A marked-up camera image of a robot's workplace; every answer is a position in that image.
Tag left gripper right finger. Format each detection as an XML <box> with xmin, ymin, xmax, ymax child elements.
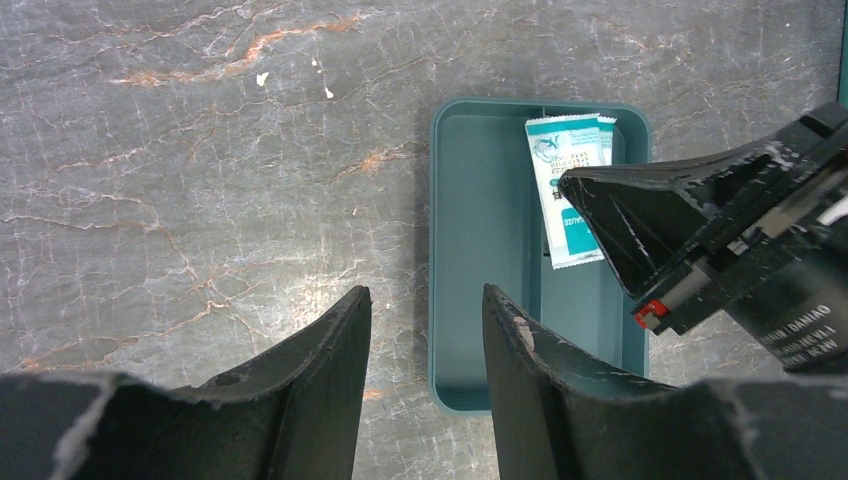
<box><xmin>482</xmin><ymin>284</ymin><xmax>847</xmax><ymax>479</ymax></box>

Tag teal plastic tray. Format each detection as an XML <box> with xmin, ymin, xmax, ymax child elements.
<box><xmin>428</xmin><ymin>97</ymin><xmax>652</xmax><ymax>415</ymax></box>

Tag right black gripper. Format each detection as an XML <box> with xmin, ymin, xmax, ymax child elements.
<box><xmin>557</xmin><ymin>103</ymin><xmax>847</xmax><ymax>375</ymax></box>

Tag teal label card in tray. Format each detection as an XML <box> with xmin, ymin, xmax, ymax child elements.
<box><xmin>524</xmin><ymin>113</ymin><xmax>617</xmax><ymax>271</ymax></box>

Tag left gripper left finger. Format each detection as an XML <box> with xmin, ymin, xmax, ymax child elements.
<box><xmin>1</xmin><ymin>286</ymin><xmax>372</xmax><ymax>479</ymax></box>

